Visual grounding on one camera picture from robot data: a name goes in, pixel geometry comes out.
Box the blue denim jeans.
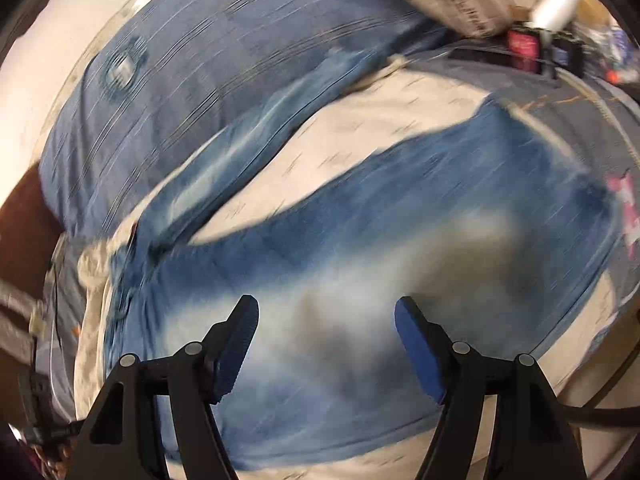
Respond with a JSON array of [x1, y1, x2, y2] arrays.
[[102, 44, 618, 470]]

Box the brown wooden headboard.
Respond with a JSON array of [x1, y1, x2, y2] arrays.
[[0, 164, 63, 299]]

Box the blue plaid pillow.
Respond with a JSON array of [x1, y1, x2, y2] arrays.
[[39, 0, 447, 238]]

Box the red small box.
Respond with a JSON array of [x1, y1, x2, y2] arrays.
[[506, 27, 540, 73]]

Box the white plastic roll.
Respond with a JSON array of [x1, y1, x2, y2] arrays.
[[529, 0, 579, 32]]

